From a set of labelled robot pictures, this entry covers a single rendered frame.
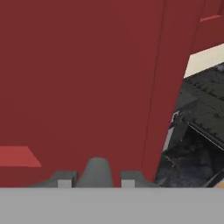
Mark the black hob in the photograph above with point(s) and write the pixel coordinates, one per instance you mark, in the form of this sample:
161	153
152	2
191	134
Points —
198	122

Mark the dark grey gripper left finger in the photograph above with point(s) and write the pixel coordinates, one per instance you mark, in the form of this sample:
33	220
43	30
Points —
64	176

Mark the narrow red cabinet panel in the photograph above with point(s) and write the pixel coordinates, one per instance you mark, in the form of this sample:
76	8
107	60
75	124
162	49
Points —
169	73

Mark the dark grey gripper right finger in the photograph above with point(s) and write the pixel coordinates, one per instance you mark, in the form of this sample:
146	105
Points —
131	176

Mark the grey rounded post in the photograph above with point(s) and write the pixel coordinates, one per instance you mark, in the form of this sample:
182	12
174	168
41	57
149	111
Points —
95	173

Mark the red cabinet door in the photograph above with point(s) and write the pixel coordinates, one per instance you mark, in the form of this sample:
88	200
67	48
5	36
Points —
81	75

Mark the red drawer front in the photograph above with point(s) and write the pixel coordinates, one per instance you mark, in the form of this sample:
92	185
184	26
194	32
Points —
211	32

